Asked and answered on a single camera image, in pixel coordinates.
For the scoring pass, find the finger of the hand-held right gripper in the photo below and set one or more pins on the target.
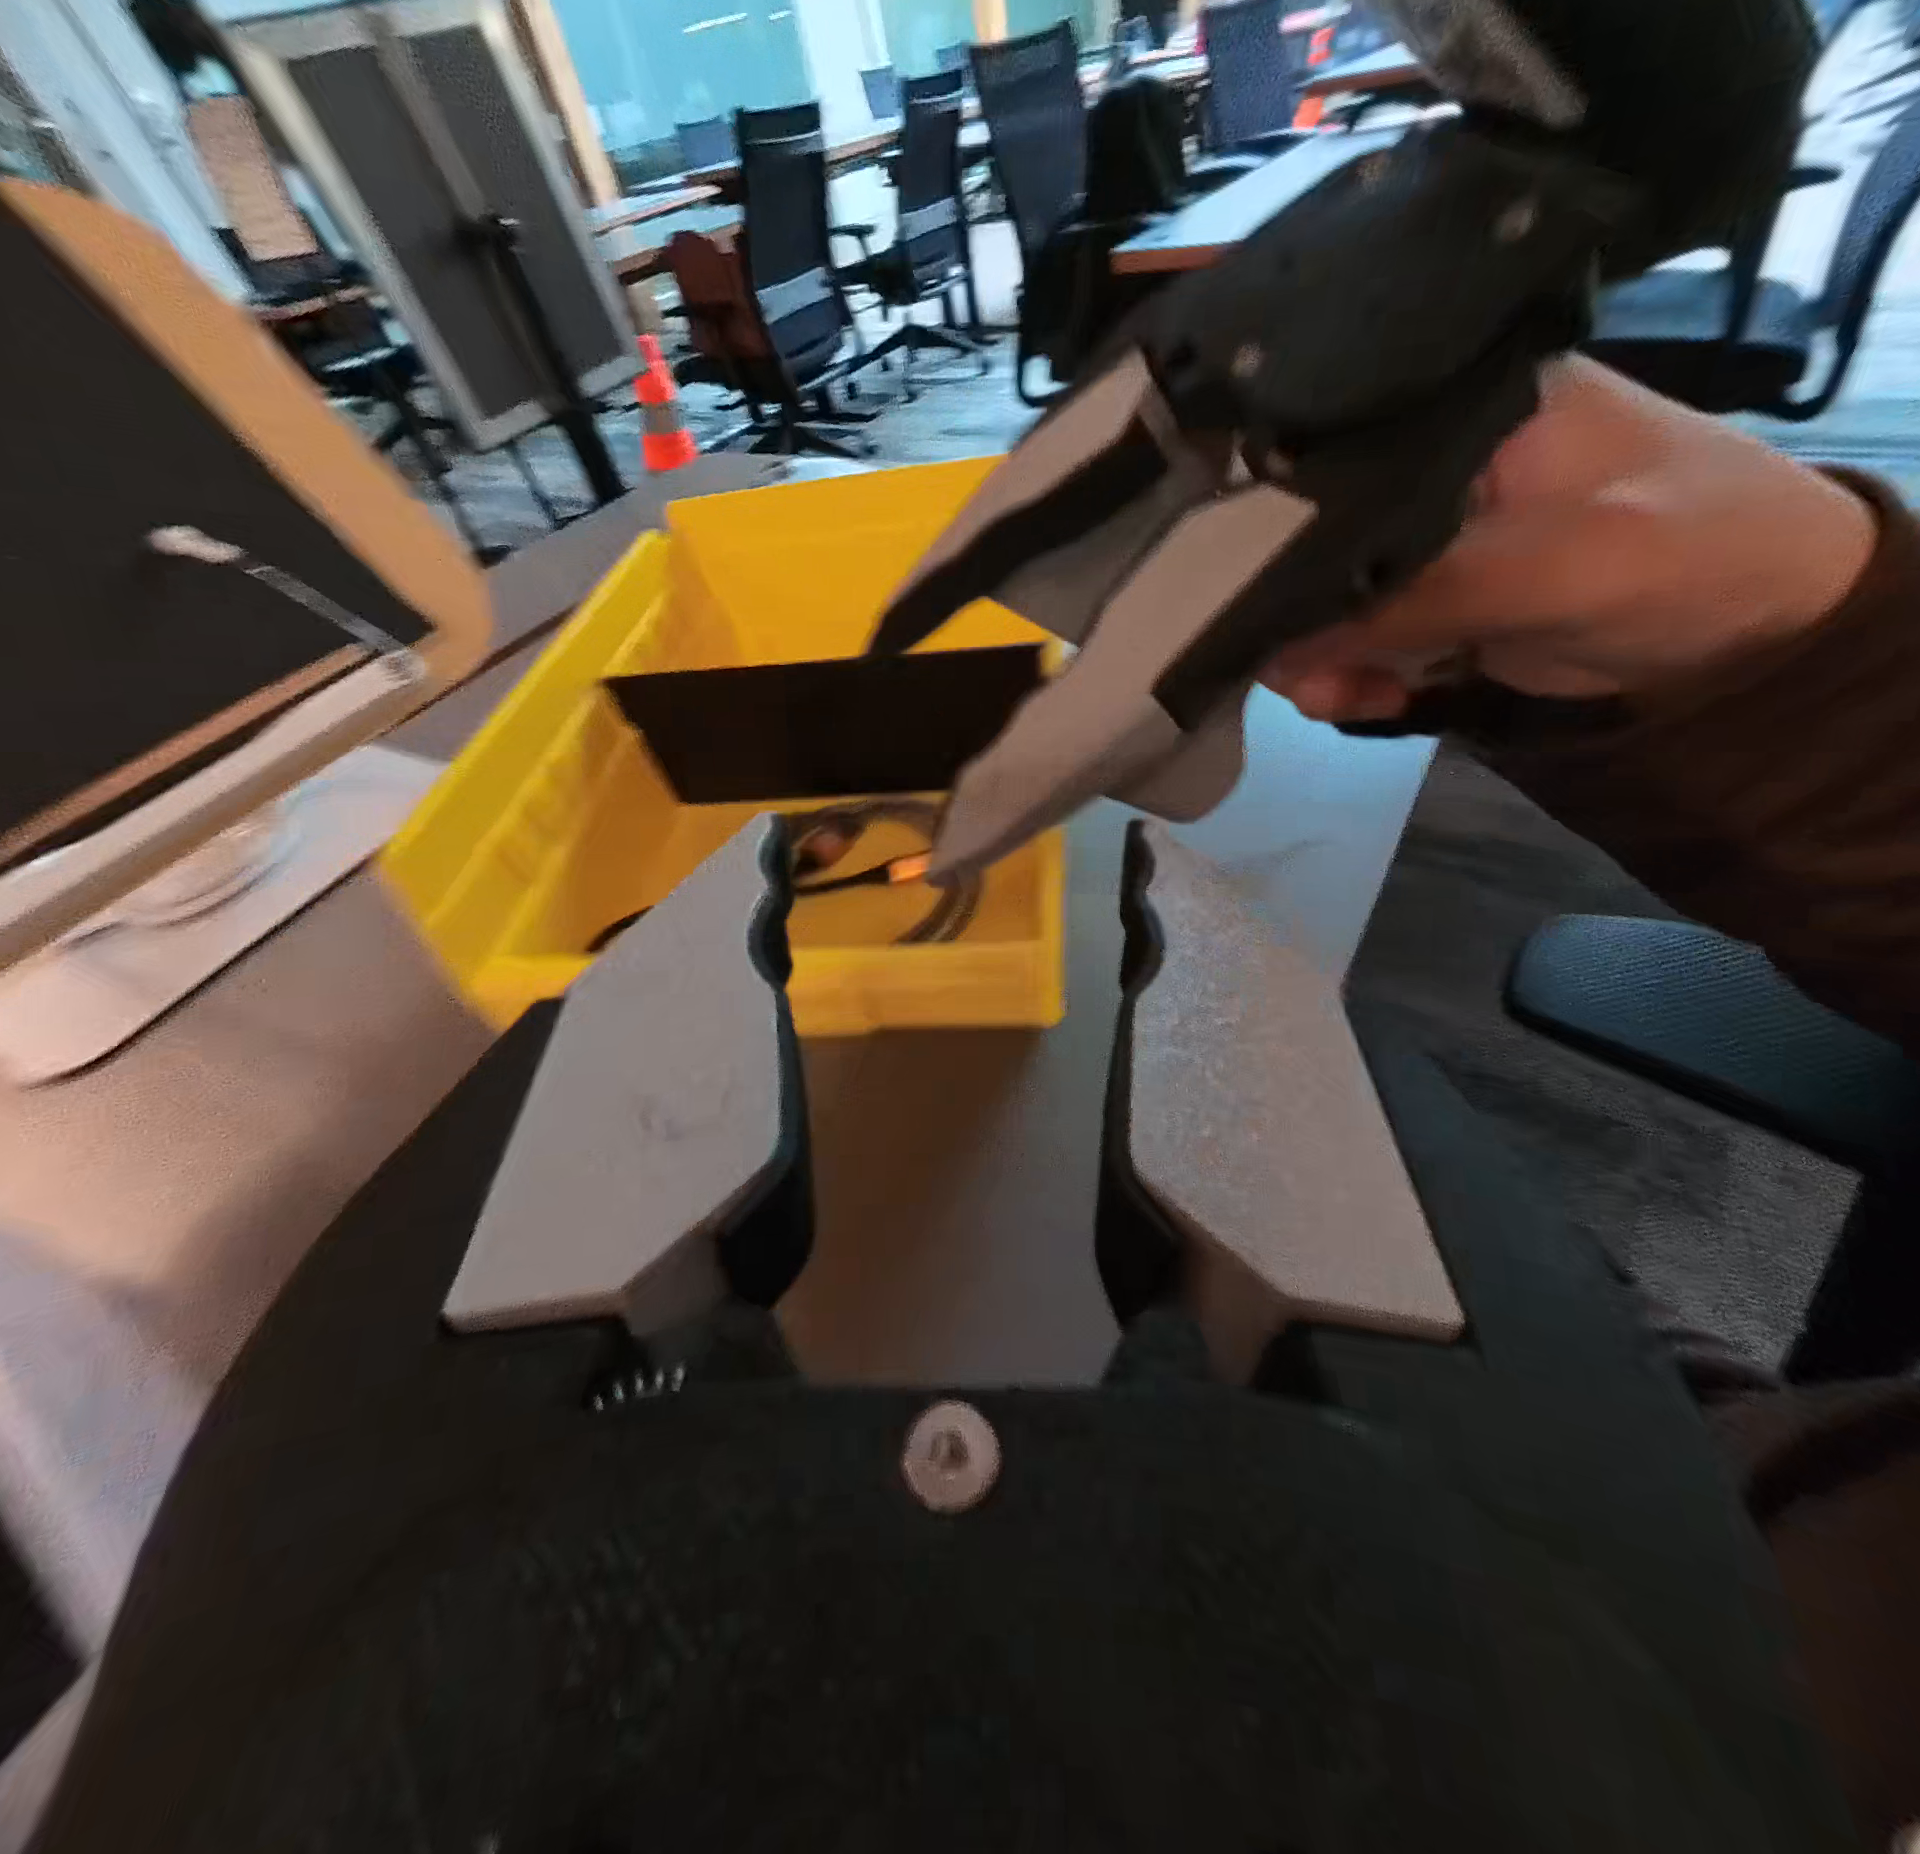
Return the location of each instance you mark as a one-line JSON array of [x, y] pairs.
[[1154, 610], [1067, 523]]

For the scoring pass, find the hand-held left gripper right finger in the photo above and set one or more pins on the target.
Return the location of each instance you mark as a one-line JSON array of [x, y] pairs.
[[1273, 1121]]

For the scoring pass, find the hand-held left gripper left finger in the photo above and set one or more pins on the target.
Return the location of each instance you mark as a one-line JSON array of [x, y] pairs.
[[662, 1121]]

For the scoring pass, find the yellow plastic bin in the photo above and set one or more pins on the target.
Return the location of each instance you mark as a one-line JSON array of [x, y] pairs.
[[841, 534]]

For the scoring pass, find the person's right forearm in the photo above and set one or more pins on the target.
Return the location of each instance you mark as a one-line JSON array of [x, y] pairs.
[[1771, 836]]

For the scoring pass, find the person's right hand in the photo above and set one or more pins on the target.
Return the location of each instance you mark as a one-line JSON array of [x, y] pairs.
[[1635, 566]]

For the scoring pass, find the black bin divider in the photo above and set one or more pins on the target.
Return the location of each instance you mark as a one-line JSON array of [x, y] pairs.
[[827, 725]]

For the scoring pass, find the black office chair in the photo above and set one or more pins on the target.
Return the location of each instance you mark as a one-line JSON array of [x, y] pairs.
[[1726, 342], [1039, 162], [792, 268]]

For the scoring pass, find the orange traffic cone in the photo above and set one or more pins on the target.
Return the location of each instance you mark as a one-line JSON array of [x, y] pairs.
[[666, 414]]

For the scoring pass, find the blue chair armrest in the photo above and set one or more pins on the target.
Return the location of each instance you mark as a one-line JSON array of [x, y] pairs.
[[1679, 1003]]

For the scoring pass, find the grey panel on stand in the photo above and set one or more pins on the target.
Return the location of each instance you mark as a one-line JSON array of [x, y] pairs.
[[453, 190]]

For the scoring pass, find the wooden book stand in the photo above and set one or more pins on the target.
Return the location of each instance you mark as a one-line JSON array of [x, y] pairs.
[[154, 429]]

